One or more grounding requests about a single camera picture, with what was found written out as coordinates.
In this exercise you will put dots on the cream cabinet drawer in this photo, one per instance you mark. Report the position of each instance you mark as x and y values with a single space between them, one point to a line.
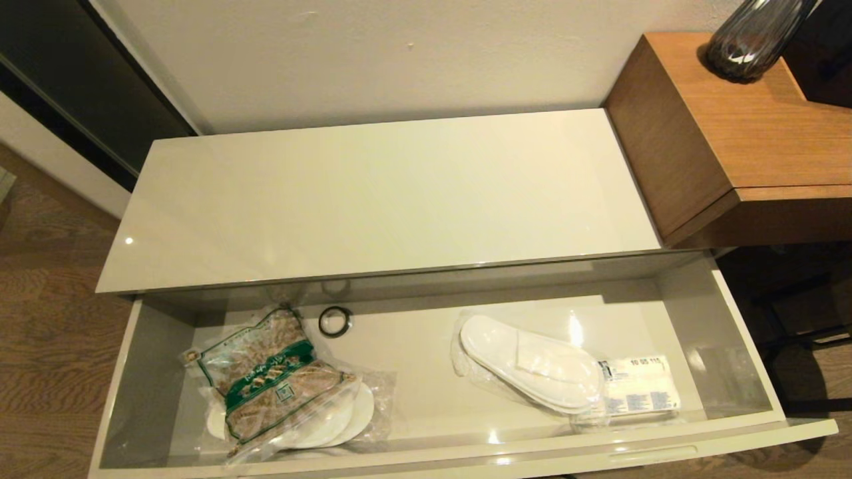
426 372

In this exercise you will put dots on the white slippers in plastic bag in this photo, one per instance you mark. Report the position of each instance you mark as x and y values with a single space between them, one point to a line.
346 419
526 362

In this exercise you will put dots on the dark ribbed glass vase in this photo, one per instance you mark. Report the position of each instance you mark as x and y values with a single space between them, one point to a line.
752 36

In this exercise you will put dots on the white printed packet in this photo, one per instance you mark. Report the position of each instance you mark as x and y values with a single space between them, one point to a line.
639 392

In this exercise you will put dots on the cream glossy cabinet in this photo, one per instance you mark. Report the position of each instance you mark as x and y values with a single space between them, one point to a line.
386 193

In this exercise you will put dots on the wooden side table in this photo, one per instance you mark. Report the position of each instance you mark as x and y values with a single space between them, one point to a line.
739 133

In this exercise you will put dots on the green snack bag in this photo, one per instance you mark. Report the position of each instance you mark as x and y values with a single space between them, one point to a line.
266 379

